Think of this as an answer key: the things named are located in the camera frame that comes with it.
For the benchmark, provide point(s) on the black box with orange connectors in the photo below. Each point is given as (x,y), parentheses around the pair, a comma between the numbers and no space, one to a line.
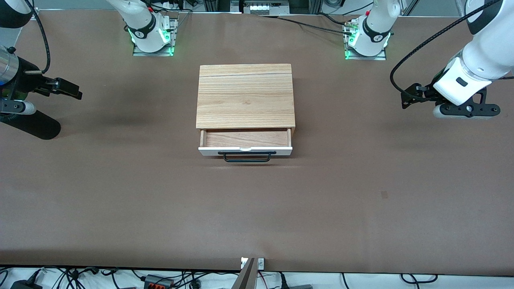
(157,281)

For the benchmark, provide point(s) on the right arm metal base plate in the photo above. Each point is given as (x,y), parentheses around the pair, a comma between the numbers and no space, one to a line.
(173,34)

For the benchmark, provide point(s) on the grey power adapter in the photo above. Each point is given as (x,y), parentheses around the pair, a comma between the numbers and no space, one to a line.
(299,286)

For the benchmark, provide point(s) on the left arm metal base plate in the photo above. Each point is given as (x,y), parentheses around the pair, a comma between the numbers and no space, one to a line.
(379,57)

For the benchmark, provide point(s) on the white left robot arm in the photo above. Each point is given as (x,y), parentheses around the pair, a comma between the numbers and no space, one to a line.
(490,52)

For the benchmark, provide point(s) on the small metal edge bracket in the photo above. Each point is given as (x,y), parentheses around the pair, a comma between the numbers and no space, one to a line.
(261,263)

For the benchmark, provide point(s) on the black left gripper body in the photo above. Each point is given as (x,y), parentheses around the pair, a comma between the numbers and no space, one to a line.
(425,93)

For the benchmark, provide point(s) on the white power strip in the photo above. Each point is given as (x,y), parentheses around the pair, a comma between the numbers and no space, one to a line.
(265,8)

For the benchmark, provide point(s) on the black power adapter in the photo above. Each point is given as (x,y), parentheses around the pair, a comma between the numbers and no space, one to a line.
(24,285)

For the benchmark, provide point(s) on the grey metal camera post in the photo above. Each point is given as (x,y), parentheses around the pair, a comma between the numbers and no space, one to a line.
(245,279)

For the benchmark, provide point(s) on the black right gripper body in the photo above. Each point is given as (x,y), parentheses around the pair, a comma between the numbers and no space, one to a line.
(25,78)

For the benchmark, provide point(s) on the black cylindrical vase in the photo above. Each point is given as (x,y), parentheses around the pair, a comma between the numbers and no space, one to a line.
(32,125)

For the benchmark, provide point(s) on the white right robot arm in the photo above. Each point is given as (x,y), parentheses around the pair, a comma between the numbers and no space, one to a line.
(144,28)

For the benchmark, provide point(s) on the light wooden drawer cabinet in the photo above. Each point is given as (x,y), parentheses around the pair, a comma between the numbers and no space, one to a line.
(245,96)

